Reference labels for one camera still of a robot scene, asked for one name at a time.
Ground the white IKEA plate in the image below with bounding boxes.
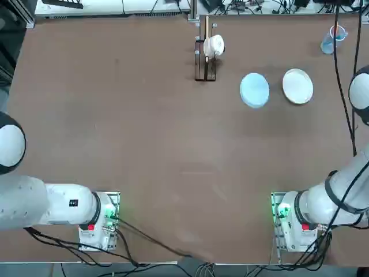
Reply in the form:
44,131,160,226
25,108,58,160
282,68,314,105

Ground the blue IKEA plate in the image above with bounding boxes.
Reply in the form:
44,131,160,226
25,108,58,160
239,72,270,109

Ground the white mug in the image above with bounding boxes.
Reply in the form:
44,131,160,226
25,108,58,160
203,34,226,58

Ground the clear blue pen cup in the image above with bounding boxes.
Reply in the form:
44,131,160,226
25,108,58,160
321,25,349,55

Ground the black base cable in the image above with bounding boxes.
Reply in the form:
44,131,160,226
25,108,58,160
115,215,197,259

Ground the black wire cup rack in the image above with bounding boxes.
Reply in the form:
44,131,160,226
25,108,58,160
194,16,226,83

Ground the aluminium camera post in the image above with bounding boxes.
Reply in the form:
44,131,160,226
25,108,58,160
187,0,201,28

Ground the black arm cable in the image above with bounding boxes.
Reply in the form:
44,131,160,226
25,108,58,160
333,0,358,158
352,0,363,76

